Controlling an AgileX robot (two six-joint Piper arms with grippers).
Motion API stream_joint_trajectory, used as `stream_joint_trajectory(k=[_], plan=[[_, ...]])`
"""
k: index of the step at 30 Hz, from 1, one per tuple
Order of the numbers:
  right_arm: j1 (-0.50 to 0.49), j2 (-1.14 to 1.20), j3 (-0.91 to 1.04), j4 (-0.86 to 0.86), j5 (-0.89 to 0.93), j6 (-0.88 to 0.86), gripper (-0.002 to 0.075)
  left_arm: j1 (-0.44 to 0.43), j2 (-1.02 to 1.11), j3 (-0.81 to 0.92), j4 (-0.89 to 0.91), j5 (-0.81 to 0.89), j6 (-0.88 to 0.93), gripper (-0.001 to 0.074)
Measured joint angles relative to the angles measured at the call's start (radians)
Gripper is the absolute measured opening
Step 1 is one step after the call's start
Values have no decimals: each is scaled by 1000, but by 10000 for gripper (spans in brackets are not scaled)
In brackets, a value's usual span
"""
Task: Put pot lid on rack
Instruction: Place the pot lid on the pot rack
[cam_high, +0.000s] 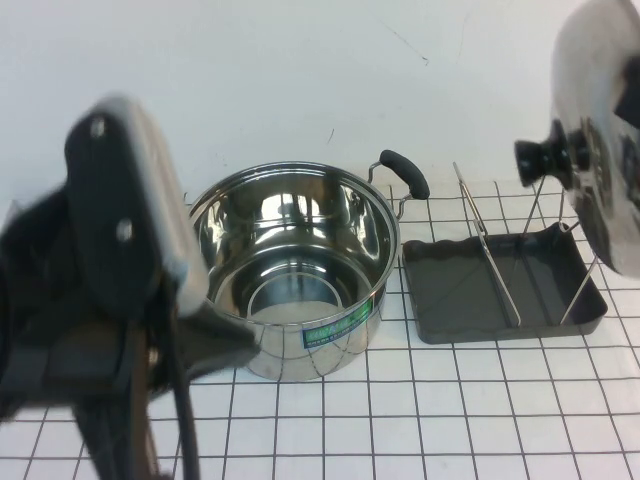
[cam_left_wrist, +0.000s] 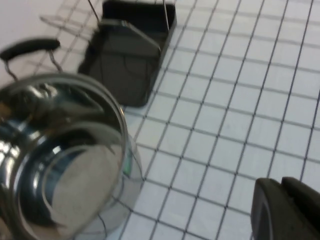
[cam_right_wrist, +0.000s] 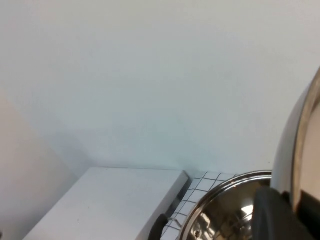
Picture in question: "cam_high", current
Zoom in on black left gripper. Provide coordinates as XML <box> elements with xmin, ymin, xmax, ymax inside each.
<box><xmin>0</xmin><ymin>184</ymin><xmax>262</xmax><ymax>412</ymax></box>

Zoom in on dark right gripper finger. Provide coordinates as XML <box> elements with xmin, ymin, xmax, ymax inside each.
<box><xmin>613</xmin><ymin>69</ymin><xmax>640</xmax><ymax>134</ymax></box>

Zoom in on steel pot lid black knob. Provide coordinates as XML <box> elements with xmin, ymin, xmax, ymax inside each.
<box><xmin>514</xmin><ymin>0</ymin><xmax>640</xmax><ymax>279</ymax></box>

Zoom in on white black-grid tablecloth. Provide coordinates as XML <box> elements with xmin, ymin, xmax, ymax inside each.
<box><xmin>0</xmin><ymin>178</ymin><xmax>640</xmax><ymax>480</ymax></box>

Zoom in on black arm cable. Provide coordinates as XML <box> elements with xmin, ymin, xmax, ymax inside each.
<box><xmin>169</xmin><ymin>294</ymin><xmax>202</xmax><ymax>480</ymax></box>

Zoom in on stainless steel pot black handles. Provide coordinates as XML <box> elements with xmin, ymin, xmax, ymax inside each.
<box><xmin>185</xmin><ymin>148</ymin><xmax>431</xmax><ymax>382</ymax></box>

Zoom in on black tray wire lid rack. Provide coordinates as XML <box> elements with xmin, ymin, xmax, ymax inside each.
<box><xmin>402</xmin><ymin>160</ymin><xmax>609</xmax><ymax>346</ymax></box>

